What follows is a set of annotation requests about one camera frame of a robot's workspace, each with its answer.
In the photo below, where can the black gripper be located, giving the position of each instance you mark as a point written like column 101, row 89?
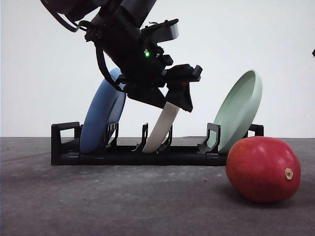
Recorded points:
column 141, row 64

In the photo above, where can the white plate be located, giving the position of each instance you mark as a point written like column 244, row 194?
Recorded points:
column 161, row 128

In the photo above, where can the red pomegranate fruit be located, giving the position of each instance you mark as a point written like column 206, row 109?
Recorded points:
column 263, row 169

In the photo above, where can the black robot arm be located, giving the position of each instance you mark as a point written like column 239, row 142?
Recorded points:
column 80, row 13

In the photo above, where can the blue plate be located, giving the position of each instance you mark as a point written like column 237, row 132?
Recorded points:
column 106, row 108

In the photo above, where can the green plate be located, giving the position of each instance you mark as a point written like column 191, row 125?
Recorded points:
column 239, row 110

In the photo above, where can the black plastic dish rack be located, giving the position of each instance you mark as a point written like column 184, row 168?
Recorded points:
column 66, row 151

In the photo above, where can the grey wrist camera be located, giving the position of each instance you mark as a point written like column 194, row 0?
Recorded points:
column 162, row 31

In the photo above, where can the black cable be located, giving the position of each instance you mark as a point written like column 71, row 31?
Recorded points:
column 101, row 60

